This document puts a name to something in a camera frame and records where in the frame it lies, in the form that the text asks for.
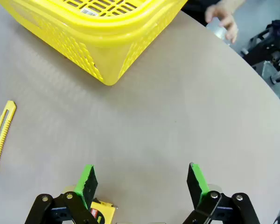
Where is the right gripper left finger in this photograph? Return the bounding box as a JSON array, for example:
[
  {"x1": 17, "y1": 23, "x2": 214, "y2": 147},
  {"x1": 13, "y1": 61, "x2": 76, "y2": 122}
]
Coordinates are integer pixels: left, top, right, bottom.
[{"x1": 24, "y1": 164, "x2": 98, "y2": 224}]

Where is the black backpack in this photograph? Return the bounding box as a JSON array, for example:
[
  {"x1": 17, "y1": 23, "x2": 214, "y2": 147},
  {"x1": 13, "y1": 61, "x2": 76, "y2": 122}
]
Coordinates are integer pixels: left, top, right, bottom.
[{"x1": 266, "y1": 20, "x2": 280, "y2": 49}]

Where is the person's left hand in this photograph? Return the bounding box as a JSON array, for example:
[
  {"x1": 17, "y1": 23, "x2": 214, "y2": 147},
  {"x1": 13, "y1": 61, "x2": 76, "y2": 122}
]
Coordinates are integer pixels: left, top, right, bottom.
[{"x1": 204, "y1": 3, "x2": 238, "y2": 44}]

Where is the yellow plastic shopping basket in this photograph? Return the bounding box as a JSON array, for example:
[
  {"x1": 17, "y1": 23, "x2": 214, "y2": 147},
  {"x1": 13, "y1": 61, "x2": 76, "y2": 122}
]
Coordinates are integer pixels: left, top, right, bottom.
[{"x1": 0, "y1": 0, "x2": 189, "y2": 86}]

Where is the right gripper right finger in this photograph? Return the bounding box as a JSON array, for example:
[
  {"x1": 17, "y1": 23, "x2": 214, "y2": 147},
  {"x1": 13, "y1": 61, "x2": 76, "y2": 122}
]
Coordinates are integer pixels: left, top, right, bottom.
[{"x1": 182, "y1": 162, "x2": 261, "y2": 224}]

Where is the yellow tape measure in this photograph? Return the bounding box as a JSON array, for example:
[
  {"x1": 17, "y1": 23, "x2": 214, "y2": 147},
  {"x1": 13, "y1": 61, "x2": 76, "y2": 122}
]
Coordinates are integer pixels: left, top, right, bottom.
[{"x1": 62, "y1": 185, "x2": 119, "y2": 224}]

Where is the yellow utility knife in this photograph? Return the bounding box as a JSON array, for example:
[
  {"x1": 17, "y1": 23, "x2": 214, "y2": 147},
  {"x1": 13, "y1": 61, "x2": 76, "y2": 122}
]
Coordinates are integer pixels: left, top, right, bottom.
[{"x1": 0, "y1": 100, "x2": 17, "y2": 177}]

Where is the clear plastic object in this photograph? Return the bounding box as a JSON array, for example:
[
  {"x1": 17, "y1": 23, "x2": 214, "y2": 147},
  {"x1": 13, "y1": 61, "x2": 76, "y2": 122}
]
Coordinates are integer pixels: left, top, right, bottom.
[{"x1": 205, "y1": 16, "x2": 232, "y2": 45}]

